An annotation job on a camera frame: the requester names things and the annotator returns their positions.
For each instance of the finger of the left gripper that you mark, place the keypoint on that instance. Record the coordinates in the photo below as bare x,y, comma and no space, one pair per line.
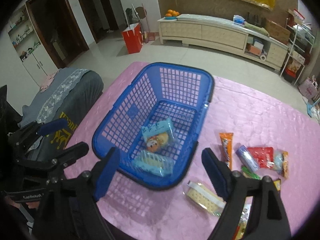
34,130
68,157

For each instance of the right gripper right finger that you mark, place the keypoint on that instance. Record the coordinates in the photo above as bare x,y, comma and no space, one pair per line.
267,218

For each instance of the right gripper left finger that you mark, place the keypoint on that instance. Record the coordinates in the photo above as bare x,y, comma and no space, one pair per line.
69,210

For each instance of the red green nut pouch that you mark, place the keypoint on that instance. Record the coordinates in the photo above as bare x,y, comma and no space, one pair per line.
240,230

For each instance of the orange yellow snack pouch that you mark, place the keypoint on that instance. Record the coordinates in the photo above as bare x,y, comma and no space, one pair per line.
281,163

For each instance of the red snack pouch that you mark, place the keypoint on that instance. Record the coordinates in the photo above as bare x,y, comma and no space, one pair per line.
263,156

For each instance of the purple Doublemint gum pack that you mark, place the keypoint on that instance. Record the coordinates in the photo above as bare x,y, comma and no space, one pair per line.
247,159

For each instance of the wafer cracker clear pack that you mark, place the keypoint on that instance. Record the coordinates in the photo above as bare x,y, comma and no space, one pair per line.
199,194

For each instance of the blue striped clear snack bag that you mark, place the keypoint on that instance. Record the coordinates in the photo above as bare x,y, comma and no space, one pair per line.
154,163

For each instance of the blue cartoon bun packet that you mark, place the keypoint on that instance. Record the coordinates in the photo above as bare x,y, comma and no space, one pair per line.
158,135

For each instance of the orange Alpenliebe candy stick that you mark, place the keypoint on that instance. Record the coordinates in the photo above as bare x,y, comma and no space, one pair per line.
227,143

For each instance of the purple yellow chips bag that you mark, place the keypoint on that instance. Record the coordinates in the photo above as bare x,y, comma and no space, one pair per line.
277,184

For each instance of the cracker pack green ends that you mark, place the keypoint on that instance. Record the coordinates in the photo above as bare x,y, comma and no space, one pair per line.
248,174

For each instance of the person's left hand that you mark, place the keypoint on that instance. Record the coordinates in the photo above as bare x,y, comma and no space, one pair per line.
30,205

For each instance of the grey sofa with lace cover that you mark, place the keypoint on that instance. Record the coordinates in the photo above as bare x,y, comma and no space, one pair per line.
69,94

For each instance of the blue plastic basket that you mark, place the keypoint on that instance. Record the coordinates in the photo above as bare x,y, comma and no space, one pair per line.
159,91

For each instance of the red paper bag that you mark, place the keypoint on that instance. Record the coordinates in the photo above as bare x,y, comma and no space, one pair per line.
132,36

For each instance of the pink shopping bag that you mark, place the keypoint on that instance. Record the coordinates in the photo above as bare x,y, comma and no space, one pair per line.
309,88

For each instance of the broom and dustpan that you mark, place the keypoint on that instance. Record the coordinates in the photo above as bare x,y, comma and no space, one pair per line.
141,15

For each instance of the plate of oranges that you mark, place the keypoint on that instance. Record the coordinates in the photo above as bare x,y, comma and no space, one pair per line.
171,14

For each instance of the brown cardboard box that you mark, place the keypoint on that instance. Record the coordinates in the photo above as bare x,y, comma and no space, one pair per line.
277,32

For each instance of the green folded cloth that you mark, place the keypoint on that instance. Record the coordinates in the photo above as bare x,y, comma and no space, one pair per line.
260,30

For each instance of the cream TV cabinet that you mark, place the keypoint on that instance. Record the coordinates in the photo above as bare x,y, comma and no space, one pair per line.
224,35

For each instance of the blue tissue pack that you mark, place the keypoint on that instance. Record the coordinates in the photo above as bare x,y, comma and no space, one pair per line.
237,19

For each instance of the white wall cupboard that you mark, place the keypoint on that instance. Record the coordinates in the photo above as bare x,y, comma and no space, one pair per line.
29,47

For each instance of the white wire shelf rack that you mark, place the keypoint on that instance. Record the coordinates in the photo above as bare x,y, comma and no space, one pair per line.
300,46

